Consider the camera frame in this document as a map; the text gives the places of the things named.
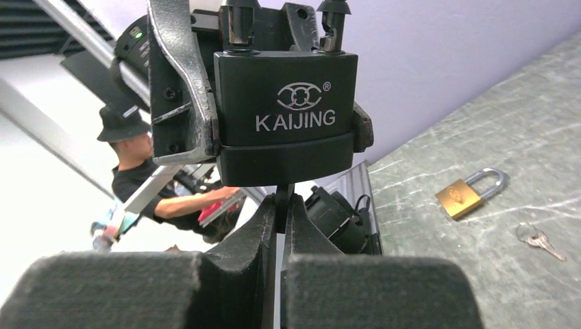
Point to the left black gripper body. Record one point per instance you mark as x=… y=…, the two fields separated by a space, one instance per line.
x=293 y=27

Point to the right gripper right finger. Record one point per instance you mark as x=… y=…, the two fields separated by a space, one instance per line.
x=323 y=288

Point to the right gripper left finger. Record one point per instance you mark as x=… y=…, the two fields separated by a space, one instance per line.
x=229 y=286

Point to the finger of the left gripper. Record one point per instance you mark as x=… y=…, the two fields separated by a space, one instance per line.
x=184 y=116
x=363 y=129

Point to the black padlock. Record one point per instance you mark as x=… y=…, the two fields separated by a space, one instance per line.
x=285 y=116

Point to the black-headed key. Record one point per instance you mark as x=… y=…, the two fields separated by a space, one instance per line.
x=283 y=196

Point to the brass padlock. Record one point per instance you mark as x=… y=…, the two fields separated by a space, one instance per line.
x=460 y=198

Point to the person in black hat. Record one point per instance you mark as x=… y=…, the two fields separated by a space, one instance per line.
x=166 y=197

